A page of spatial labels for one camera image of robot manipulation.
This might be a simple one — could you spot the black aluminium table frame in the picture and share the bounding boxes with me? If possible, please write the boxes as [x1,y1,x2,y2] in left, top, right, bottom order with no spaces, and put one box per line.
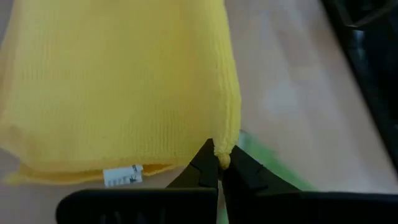
[320,0,398,177]

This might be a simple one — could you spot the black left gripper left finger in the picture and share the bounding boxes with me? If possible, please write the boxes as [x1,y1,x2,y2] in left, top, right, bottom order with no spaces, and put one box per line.
[55,138,220,224]

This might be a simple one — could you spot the yellow microfiber towel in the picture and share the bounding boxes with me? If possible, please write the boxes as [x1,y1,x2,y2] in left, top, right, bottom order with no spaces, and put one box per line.
[0,0,243,187]

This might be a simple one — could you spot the green microfiber towel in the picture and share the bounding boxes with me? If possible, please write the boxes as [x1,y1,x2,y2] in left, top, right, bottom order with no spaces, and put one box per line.
[216,129,317,224]

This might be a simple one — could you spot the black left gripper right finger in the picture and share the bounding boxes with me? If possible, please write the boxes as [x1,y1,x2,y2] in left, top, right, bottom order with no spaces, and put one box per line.
[221,145,398,224]

